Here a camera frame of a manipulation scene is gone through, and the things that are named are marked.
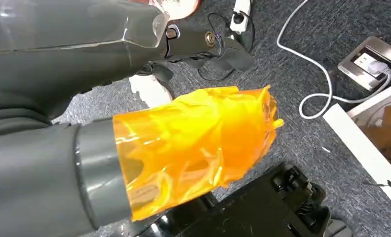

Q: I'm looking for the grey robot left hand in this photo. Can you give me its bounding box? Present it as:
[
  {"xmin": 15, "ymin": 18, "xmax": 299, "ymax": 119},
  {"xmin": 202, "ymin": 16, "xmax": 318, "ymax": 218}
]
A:
[{"xmin": 0, "ymin": 0, "xmax": 285, "ymax": 237}]

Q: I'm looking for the white furniture panel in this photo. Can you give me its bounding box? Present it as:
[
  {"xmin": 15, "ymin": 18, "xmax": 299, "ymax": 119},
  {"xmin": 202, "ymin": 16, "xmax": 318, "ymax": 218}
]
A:
[{"xmin": 322, "ymin": 78, "xmax": 391, "ymax": 217}]

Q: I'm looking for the brown cardboard box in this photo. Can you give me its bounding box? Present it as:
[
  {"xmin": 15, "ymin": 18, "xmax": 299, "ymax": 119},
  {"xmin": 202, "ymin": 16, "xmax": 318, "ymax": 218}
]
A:
[{"xmin": 359, "ymin": 90, "xmax": 391, "ymax": 177}]

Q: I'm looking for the white cable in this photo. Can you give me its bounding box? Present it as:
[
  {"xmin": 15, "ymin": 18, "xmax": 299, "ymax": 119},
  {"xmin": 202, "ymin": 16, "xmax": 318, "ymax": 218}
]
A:
[{"xmin": 276, "ymin": 0, "xmax": 391, "ymax": 120}]

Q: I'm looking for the white sneaker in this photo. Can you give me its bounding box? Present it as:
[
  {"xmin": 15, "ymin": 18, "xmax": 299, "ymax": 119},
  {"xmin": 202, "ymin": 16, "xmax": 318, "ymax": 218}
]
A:
[{"xmin": 129, "ymin": 0, "xmax": 202, "ymax": 109}]

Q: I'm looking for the thin black cable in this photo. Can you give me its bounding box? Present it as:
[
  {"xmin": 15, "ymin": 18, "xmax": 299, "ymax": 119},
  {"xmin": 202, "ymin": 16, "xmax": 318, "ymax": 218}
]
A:
[{"xmin": 197, "ymin": 12, "xmax": 257, "ymax": 83}]

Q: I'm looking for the white power strip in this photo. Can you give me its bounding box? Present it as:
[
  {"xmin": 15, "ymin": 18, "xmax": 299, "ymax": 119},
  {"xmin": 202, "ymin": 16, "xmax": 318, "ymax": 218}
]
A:
[{"xmin": 230, "ymin": 0, "xmax": 252, "ymax": 35}]

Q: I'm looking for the silver floor socket box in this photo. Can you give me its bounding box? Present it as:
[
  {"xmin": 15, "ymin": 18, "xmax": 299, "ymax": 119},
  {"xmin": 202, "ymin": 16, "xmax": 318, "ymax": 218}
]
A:
[{"xmin": 337, "ymin": 36, "xmax": 391, "ymax": 91}]

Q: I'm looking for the white plug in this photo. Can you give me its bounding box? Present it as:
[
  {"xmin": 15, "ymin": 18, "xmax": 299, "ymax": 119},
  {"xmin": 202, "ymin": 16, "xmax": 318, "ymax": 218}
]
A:
[{"xmin": 367, "ymin": 60, "xmax": 391, "ymax": 79}]

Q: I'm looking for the robot's black foot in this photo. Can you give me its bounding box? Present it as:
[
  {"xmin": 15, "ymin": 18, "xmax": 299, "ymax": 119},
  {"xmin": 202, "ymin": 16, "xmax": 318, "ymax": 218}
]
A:
[{"xmin": 138, "ymin": 162, "xmax": 353, "ymax": 237}]

